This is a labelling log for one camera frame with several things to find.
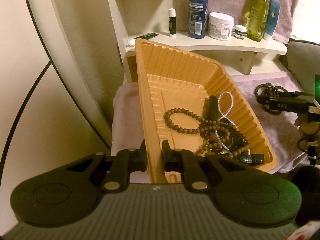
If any orange plastic tray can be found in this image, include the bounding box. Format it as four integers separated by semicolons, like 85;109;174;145
135;39;277;183

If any white cream jar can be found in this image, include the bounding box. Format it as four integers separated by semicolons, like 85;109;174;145
208;12;234;41

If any blue cosmetic tube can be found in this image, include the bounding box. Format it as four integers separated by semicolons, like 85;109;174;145
264;0;281;41

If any dark green lying tube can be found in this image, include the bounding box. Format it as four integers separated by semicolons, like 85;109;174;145
127;33;158;47

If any brown wooden bead bracelet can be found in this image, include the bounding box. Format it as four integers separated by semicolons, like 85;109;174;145
163;108;208;134

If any white corner shelf unit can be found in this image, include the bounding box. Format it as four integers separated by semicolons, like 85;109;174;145
108;0;287;82

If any blue spray bottle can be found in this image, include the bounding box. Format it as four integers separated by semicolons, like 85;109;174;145
188;0;208;39

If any small green white jar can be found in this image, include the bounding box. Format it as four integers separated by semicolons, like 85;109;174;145
233;24;247;40

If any white pearl bead strand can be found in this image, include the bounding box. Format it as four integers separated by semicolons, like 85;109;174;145
215;91;238;153

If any mauve towel on bed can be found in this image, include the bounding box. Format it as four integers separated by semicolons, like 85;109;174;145
111;72;308;178

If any operator hand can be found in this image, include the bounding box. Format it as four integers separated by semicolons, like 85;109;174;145
295;118;319;141

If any grey pillow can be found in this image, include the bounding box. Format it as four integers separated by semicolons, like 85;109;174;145
279;38;319;94

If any green white lip balm stick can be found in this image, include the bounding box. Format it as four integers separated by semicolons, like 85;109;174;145
168;8;176;37

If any yellow-green oil bottle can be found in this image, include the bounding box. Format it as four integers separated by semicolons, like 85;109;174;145
247;0;269;42

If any dark bead necklace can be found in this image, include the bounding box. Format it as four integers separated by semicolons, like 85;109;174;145
254;82;288;115

